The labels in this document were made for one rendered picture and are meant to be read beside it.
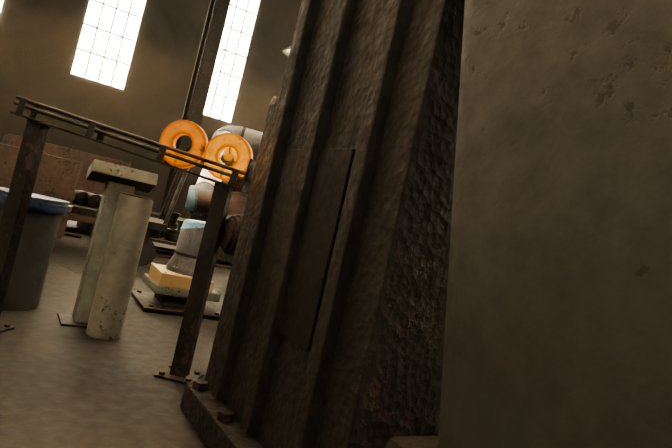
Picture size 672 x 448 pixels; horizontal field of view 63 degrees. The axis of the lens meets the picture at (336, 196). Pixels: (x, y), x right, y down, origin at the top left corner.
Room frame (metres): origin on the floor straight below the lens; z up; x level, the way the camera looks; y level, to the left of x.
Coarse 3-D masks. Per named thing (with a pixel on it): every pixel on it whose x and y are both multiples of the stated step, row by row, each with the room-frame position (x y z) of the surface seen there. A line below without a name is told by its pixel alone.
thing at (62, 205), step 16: (0, 192) 2.03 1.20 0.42; (0, 208) 2.05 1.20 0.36; (32, 208) 2.06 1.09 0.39; (48, 208) 2.09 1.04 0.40; (64, 208) 2.15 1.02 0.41; (32, 224) 2.08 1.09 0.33; (48, 224) 2.14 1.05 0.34; (32, 240) 2.09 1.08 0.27; (48, 240) 2.16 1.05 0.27; (16, 256) 2.07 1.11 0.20; (32, 256) 2.11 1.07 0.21; (48, 256) 2.19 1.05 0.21; (16, 272) 2.08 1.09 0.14; (32, 272) 2.12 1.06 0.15; (16, 288) 2.09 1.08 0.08; (32, 288) 2.14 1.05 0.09; (16, 304) 2.10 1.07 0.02; (32, 304) 2.16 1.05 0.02
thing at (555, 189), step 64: (512, 0) 0.80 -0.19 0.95; (576, 0) 0.70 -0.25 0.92; (640, 0) 0.63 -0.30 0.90; (512, 64) 0.78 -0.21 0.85; (576, 64) 0.68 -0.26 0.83; (640, 64) 0.61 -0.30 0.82; (512, 128) 0.76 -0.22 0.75; (576, 128) 0.67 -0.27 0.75; (640, 128) 0.60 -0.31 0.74; (512, 192) 0.74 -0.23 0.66; (576, 192) 0.65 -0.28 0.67; (640, 192) 0.59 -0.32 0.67; (512, 256) 0.72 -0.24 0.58; (576, 256) 0.64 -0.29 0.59; (640, 256) 0.58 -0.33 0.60; (448, 320) 0.81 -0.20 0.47; (512, 320) 0.70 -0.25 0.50; (576, 320) 0.63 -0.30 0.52; (640, 320) 0.57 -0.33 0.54; (448, 384) 0.78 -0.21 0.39; (512, 384) 0.68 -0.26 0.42; (576, 384) 0.61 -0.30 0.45; (640, 384) 0.56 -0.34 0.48
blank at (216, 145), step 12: (216, 144) 1.76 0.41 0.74; (228, 144) 1.75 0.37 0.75; (240, 144) 1.75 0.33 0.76; (204, 156) 1.76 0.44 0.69; (216, 156) 1.76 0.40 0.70; (240, 156) 1.75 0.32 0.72; (252, 156) 1.77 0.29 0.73; (216, 168) 1.76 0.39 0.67; (240, 168) 1.75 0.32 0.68; (228, 180) 1.76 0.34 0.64
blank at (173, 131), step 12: (180, 120) 1.77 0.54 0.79; (168, 132) 1.77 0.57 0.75; (180, 132) 1.77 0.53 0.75; (192, 132) 1.77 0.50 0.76; (204, 132) 1.78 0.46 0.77; (168, 144) 1.77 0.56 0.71; (192, 144) 1.77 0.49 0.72; (204, 144) 1.76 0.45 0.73; (168, 156) 1.77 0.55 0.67; (180, 156) 1.77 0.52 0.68
